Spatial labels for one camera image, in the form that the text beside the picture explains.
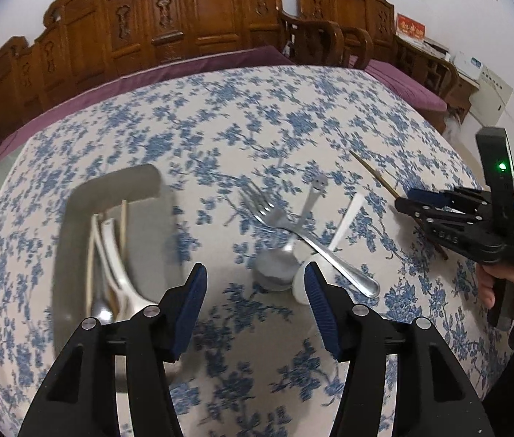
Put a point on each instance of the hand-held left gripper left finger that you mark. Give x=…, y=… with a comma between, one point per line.
x=188, y=309

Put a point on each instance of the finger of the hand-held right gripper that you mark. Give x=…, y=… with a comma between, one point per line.
x=425, y=197
x=439, y=218

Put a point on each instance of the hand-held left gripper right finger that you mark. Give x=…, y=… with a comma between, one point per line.
x=323, y=309

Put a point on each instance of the brown chopstick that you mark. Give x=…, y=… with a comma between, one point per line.
x=389, y=186
x=375, y=175

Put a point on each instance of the metal fork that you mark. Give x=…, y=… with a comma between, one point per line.
x=352, y=275

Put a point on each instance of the plain metal spoon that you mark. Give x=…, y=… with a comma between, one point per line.
x=101, y=314

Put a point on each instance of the beige chopstick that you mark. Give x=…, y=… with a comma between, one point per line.
x=89, y=273

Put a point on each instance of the rectangular metal tray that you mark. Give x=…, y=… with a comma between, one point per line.
x=138, y=191

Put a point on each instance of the white plastic bag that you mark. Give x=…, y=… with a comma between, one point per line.
x=452, y=125

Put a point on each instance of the wooden side table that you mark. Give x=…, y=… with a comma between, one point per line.
x=459, y=95

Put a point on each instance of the purple armchair cushion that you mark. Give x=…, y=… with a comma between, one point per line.
x=402, y=82

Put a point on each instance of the white box device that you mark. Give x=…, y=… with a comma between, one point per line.
x=466, y=66

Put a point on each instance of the red gift box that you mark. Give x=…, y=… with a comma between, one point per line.
x=410, y=27

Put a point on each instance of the blue floral tablecloth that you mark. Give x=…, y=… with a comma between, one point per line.
x=247, y=114

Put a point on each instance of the carved wooden armchair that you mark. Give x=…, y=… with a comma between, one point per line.
x=352, y=0

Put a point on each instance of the purple sofa cushion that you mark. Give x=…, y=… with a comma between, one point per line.
x=56, y=114

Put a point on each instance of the carved wooden sofa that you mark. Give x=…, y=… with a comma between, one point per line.
x=206, y=9

